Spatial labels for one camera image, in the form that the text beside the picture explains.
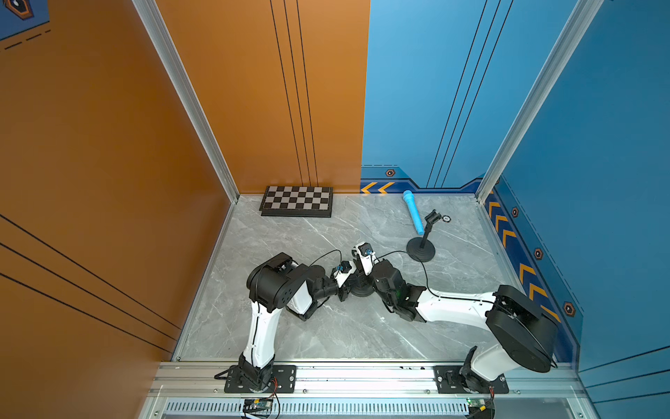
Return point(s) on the green circuit board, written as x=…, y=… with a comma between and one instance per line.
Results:
x=257, y=407
x=479, y=408

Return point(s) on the black round stand base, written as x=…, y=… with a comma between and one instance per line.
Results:
x=420, y=249

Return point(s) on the right green circuit board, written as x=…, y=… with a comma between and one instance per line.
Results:
x=479, y=408

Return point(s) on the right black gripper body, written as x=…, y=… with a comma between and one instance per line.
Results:
x=365, y=281

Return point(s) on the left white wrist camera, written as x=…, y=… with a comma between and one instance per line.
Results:
x=343, y=272

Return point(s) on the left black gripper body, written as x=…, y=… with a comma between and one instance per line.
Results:
x=342, y=292

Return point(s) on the black stand pole with clip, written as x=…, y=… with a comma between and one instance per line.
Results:
x=431, y=219

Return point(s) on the aluminium rail frame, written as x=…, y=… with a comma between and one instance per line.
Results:
x=361, y=389

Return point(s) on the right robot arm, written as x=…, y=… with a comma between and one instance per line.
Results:
x=524, y=335

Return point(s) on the light blue toy microphone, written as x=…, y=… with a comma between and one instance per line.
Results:
x=409, y=199

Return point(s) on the black white checkerboard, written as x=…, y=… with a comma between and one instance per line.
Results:
x=298, y=201

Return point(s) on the left green circuit board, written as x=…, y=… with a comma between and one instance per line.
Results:
x=257, y=407

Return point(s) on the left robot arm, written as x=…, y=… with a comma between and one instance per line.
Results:
x=284, y=265

